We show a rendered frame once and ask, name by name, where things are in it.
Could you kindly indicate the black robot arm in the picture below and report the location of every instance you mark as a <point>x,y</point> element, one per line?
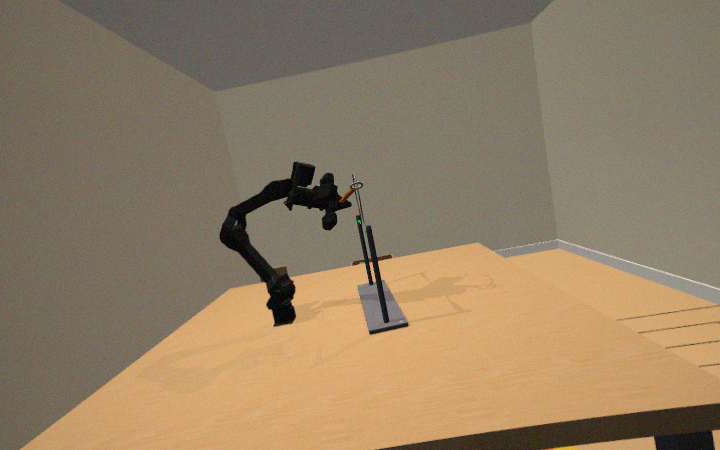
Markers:
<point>280,287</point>

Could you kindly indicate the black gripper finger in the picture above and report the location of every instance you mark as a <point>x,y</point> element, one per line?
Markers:
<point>338,198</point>
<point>340,205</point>

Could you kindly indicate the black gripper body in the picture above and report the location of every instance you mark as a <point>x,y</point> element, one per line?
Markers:
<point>330,218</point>

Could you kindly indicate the orange bar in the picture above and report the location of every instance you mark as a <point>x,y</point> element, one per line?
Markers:
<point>350,192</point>

